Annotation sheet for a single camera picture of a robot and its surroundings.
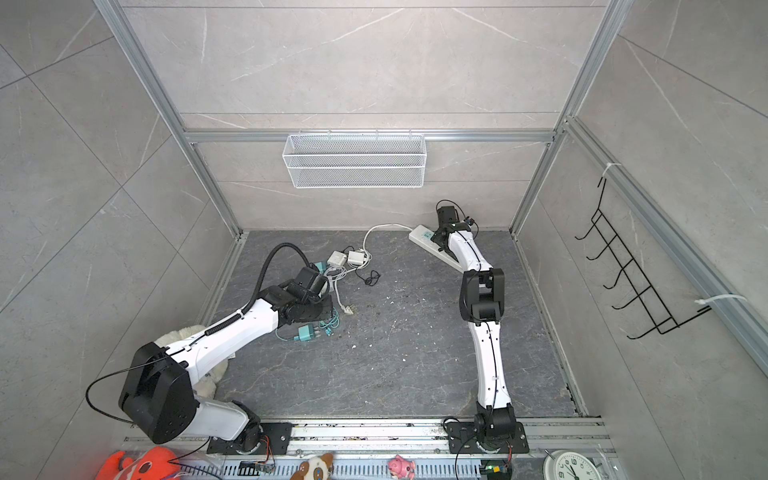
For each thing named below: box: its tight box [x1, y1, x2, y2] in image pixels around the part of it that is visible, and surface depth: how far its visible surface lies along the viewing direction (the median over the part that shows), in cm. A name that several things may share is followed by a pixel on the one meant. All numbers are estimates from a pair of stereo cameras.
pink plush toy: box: [387, 454, 416, 480], surface depth 69 cm
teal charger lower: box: [293, 323, 315, 342], surface depth 92 cm
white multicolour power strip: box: [409, 224, 463, 273], surface depth 117 cm
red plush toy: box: [96, 446, 181, 480], surface depth 66 cm
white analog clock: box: [543, 449, 603, 480], surface depth 68 cm
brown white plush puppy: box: [290, 453, 334, 480], surface depth 69 cm
